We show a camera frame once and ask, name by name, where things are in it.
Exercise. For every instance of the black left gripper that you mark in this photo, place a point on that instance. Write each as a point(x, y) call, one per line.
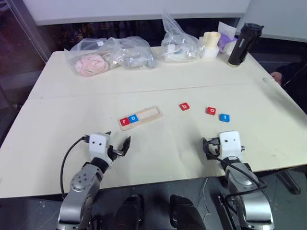
point(112, 154)

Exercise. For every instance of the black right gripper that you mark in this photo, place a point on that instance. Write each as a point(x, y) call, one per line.
point(214, 148)

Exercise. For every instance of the blue letter tile t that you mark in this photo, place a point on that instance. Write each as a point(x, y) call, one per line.
point(224, 117)

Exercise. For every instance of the red letter tile o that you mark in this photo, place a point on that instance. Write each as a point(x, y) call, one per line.
point(211, 110)

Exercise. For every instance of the red letter tile b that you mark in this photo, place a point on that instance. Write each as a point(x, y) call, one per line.
point(184, 106)

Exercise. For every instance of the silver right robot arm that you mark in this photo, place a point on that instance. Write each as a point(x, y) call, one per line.
point(239, 178)

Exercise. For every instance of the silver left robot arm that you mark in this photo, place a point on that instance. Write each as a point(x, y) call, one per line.
point(81, 177)

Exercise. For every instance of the red letter tile r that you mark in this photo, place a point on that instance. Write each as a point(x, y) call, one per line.
point(124, 122)

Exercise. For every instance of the blue letter tile o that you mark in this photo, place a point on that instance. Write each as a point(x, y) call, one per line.
point(133, 118)

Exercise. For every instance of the wooden letter tray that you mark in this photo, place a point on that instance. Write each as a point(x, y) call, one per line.
point(148, 115)

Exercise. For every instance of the bystander bare hand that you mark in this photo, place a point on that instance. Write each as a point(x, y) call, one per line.
point(277, 77)

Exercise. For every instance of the dark rounded shape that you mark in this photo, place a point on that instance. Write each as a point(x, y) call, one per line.
point(183, 213)
point(128, 213)

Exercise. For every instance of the pink plush toy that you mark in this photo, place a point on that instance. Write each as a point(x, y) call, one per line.
point(91, 64)

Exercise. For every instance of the clear bag with grey items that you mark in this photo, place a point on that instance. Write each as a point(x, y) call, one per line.
point(134, 52)

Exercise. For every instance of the black table leg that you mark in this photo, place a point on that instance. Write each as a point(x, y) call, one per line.
point(289, 182)

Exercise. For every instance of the clear bag with pink plush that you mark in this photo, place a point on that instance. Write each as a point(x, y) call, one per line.
point(84, 52)

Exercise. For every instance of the tall clear bag white items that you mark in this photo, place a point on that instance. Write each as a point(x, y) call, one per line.
point(178, 45)

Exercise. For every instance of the black travel tumbler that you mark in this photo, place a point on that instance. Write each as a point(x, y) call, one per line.
point(241, 45)

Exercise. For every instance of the white purple tissue box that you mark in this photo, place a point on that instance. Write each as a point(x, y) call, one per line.
point(226, 38)

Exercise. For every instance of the bystander dark sleeve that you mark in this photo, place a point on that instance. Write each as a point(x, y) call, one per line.
point(293, 79)

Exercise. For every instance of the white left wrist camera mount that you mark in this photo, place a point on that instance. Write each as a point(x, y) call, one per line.
point(97, 143)

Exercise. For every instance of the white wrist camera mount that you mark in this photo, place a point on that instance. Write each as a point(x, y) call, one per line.
point(229, 142)
point(97, 143)

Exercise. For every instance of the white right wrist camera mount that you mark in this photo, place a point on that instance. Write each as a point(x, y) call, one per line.
point(229, 142)

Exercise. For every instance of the grey metal frame post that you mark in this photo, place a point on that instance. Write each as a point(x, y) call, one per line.
point(31, 28)

